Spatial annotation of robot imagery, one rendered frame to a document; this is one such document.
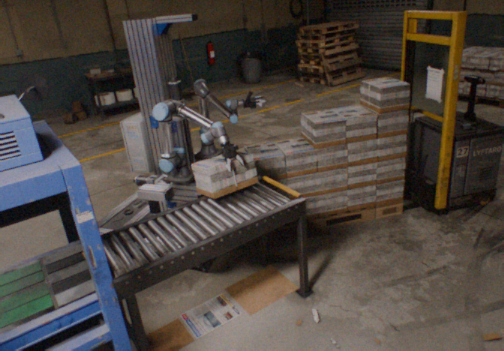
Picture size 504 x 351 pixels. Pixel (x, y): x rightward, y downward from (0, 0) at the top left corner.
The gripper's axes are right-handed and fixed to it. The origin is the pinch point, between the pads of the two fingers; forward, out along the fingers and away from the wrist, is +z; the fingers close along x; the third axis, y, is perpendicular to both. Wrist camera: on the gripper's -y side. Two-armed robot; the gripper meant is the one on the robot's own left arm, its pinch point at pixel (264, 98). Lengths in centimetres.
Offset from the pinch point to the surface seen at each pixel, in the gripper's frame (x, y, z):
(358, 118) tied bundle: 35, 14, 78
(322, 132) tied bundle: 40, 21, 44
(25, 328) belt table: 214, 16, -137
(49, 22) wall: -514, -2, -370
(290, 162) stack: 47, 43, 15
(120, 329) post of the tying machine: 212, 28, -97
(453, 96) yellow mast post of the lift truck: 41, -1, 156
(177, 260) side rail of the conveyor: 173, 24, -71
